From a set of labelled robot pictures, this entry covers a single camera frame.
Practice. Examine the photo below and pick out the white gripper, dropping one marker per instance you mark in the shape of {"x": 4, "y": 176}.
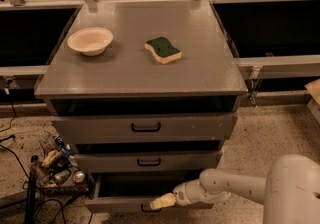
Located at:
{"x": 180, "y": 195}

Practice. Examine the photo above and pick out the grey bottom drawer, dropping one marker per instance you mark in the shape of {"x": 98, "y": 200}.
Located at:
{"x": 133, "y": 191}

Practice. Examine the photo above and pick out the grey drawer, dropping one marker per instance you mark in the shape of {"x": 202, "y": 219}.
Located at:
{"x": 148, "y": 161}
{"x": 133, "y": 191}
{"x": 144, "y": 128}

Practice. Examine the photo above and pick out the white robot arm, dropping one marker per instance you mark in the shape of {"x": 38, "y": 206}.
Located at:
{"x": 289, "y": 193}

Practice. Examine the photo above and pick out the grey middle drawer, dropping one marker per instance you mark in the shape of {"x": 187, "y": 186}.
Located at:
{"x": 148, "y": 161}

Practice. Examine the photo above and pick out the grey top drawer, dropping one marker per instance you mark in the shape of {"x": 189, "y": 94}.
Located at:
{"x": 144, "y": 128}

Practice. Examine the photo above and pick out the grey drawer cabinet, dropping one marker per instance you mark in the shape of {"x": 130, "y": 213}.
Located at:
{"x": 127, "y": 80}

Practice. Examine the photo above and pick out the tray of cans and clutter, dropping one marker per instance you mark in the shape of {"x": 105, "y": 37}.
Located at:
{"x": 58, "y": 173}

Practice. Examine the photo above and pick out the green yellow sponge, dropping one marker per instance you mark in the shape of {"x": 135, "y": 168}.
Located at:
{"x": 162, "y": 50}

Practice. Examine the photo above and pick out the white bowl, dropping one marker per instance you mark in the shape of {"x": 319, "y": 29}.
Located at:
{"x": 90, "y": 41}

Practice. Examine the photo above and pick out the wooden box at right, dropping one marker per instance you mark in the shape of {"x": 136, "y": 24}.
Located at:
{"x": 313, "y": 89}

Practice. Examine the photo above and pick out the black stand post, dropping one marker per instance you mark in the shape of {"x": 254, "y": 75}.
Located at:
{"x": 31, "y": 193}

